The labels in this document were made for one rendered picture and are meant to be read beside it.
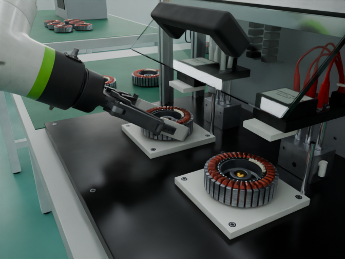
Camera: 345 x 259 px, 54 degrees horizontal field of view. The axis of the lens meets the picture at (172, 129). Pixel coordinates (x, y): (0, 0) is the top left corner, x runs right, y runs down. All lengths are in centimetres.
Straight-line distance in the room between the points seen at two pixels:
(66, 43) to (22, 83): 142
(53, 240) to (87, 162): 106
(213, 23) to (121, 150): 46
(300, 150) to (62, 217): 40
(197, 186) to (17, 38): 35
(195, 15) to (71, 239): 36
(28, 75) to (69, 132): 24
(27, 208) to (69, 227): 137
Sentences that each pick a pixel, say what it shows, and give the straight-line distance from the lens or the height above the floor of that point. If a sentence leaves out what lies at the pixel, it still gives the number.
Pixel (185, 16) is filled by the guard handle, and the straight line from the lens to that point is 29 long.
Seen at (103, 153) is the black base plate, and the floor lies 77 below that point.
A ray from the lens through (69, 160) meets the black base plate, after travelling 66.
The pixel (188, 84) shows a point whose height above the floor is 88.
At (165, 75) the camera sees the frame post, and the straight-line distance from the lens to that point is 88.
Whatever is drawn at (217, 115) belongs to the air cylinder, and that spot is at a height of 80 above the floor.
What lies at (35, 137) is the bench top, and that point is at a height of 75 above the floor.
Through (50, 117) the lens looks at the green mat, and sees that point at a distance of 92.
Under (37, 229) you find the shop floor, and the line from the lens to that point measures 176.
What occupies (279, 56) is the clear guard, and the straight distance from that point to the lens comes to 25.
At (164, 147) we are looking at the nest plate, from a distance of 65.
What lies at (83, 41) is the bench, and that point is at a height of 74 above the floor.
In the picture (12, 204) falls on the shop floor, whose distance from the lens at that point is 197.
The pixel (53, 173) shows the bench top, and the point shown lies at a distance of 67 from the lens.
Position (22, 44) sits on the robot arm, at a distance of 57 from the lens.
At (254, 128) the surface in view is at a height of 88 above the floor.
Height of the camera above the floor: 109
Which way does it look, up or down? 25 degrees down
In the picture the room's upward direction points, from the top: straight up
